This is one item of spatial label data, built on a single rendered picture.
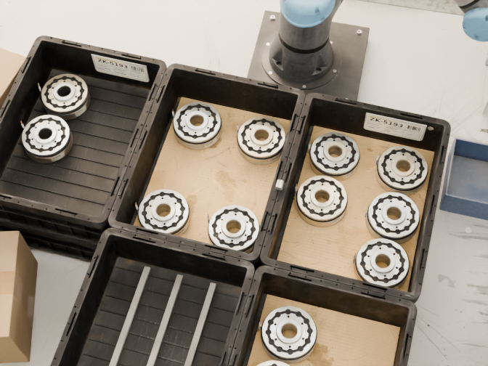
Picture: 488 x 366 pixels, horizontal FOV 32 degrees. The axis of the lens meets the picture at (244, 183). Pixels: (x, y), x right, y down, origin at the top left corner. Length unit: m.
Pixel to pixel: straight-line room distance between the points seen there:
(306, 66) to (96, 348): 0.79
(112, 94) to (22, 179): 0.27
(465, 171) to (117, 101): 0.80
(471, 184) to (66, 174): 0.89
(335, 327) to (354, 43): 0.76
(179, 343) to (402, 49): 0.94
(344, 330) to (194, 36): 0.88
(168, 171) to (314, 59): 0.44
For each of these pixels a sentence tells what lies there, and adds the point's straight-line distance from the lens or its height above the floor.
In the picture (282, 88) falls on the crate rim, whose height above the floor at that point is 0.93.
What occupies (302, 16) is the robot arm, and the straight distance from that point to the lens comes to 1.84.
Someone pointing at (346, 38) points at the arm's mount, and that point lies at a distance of 2.08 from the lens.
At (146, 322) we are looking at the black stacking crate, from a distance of 1.64.
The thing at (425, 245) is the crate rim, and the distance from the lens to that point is 1.60.
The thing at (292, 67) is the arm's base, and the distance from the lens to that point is 1.95.
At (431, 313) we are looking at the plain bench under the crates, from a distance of 1.80.
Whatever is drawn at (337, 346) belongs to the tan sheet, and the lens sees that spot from 1.61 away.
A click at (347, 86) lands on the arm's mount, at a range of 1.98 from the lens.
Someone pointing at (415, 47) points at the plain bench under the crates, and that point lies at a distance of 2.14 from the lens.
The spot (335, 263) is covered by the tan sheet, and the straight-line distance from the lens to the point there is 1.67.
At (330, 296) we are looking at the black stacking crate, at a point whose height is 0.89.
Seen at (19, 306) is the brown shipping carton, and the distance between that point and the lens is 1.72.
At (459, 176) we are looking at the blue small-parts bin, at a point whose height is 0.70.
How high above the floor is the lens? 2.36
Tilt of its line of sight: 61 degrees down
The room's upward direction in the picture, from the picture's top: 3 degrees counter-clockwise
